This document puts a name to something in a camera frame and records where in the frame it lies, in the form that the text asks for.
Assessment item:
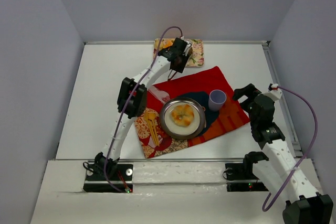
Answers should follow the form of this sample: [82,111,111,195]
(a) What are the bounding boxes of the orange topped bread bun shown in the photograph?
[159,39,174,50]

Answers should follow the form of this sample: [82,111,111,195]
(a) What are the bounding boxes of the ring shaped twisted bread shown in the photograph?
[171,104,194,127]

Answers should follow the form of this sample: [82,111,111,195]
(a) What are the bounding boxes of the metal tongs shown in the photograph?
[167,70,177,81]

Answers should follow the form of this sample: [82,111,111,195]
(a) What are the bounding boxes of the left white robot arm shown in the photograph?
[93,38,192,181]

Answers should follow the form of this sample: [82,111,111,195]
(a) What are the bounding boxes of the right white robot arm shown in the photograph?
[233,84,333,223]

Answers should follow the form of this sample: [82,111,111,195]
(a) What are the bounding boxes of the floral serving tray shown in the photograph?
[164,38,205,67]

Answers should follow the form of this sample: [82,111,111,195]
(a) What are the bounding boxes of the red patterned placemat cloth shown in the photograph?
[134,66,249,158]

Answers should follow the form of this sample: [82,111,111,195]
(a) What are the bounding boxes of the lilac plastic cup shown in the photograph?
[208,90,227,112]

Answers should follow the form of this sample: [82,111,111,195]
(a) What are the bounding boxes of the yellow plastic spoon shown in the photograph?
[148,112,160,146]

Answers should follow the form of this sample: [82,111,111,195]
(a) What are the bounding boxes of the yellow plastic fork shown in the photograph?
[144,110,155,144]

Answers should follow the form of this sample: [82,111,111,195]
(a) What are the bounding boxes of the steel plate white centre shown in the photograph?
[159,97,206,140]

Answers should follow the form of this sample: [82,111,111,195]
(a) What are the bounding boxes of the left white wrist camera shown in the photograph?
[180,36,192,47]

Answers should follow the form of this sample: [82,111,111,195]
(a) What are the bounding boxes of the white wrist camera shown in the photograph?
[180,36,192,47]
[263,83,282,102]

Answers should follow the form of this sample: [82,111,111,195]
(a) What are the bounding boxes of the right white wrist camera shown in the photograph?
[263,83,282,102]

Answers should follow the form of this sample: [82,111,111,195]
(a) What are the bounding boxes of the aluminium right side rail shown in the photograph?
[262,41,303,158]

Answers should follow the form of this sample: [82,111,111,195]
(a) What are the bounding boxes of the aluminium rail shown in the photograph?
[88,157,246,163]
[262,41,303,158]

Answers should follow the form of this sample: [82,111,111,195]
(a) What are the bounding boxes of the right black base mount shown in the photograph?
[222,163,268,193]

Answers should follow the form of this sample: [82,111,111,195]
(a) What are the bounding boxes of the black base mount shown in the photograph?
[83,162,133,193]
[222,163,268,193]

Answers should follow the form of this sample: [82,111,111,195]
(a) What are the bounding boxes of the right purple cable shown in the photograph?
[261,86,319,213]

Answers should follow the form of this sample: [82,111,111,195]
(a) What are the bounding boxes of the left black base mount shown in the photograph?
[83,162,133,193]

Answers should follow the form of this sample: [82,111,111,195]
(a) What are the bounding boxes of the aluminium front rail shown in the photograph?
[88,157,246,163]

